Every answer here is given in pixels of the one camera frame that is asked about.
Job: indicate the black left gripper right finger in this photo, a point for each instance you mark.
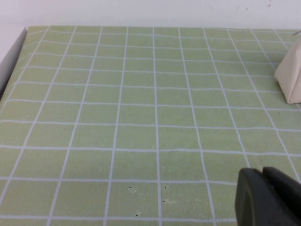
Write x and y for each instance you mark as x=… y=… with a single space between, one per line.
x=289 y=193

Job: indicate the green grid cutting mat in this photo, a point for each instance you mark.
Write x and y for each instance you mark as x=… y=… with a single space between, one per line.
x=141 y=117

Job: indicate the cream canvas pencil case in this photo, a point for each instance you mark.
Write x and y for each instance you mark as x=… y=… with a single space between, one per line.
x=290 y=75

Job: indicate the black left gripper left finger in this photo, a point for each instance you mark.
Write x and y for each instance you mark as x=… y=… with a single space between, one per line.
x=254 y=202

